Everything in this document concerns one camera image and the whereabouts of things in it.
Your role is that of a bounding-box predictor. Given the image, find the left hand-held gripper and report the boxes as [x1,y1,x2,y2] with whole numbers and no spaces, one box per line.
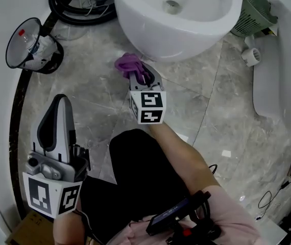
[22,94,90,219]

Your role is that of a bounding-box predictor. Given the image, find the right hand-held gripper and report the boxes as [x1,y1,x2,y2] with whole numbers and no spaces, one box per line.
[129,62,167,125]

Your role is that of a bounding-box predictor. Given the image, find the purple cloth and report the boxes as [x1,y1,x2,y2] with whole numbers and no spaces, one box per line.
[114,52,157,85]

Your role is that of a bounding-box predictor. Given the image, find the white round-bowl toilet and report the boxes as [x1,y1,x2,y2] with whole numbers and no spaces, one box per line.
[113,0,246,62]

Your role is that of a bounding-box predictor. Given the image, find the person's right forearm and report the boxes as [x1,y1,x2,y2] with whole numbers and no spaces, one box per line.
[147,122,222,191]

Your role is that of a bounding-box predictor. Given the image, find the person's left forearm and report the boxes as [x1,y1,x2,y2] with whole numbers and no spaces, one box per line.
[53,205,86,245]

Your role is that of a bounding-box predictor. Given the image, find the white labelled toilet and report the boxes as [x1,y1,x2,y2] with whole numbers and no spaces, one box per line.
[252,5,291,148]

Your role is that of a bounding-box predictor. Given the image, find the black mesh wastebasket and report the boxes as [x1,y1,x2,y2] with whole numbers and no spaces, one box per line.
[5,17,65,75]

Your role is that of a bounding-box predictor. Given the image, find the person's black trousers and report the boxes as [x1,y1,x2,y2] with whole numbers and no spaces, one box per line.
[80,128,196,239]

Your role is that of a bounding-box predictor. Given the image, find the crumpled white paper trash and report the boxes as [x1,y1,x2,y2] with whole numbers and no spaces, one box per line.
[20,34,59,70]

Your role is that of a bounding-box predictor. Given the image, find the brown cardboard box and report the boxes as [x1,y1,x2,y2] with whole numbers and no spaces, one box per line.
[6,210,56,245]

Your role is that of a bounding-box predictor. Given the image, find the clear bottle with red cap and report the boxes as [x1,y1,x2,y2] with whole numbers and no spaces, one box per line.
[17,29,38,55]

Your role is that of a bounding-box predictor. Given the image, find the white round drain fitting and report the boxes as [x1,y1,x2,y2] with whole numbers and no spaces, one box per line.
[241,34,262,67]

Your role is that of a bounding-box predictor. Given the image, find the green slotted plastic basket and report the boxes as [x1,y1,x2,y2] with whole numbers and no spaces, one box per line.
[231,0,279,38]

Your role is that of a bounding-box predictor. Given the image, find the black chest-mounted device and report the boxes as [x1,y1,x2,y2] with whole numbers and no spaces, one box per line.
[145,189,222,244]

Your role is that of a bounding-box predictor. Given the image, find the person's pink shirt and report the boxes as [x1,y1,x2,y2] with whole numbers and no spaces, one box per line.
[119,185,262,245]

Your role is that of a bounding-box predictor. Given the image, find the white flat board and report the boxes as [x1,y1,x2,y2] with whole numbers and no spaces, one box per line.
[256,217,288,245]

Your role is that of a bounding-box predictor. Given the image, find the black vacuum hose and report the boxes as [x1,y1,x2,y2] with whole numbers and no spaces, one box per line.
[47,0,118,27]

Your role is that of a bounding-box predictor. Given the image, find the black floor cable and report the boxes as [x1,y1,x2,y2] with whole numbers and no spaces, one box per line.
[257,179,291,217]

